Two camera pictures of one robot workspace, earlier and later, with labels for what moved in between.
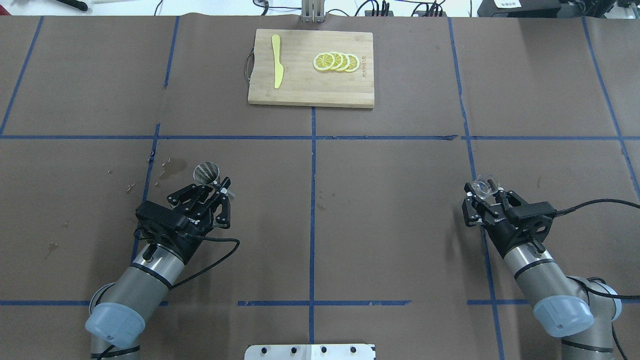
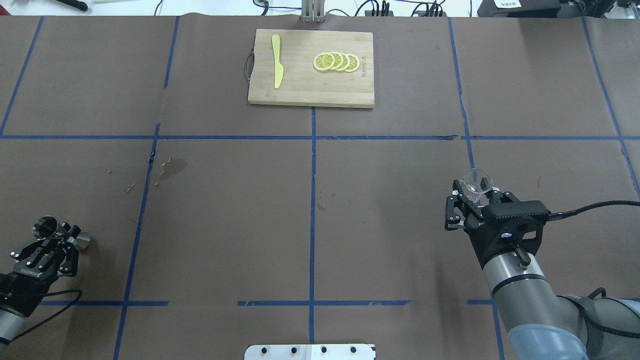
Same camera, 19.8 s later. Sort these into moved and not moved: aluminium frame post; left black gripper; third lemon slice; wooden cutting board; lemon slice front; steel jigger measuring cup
Moved: steel jigger measuring cup; left black gripper
Not moved: lemon slice front; wooden cutting board; aluminium frame post; third lemon slice
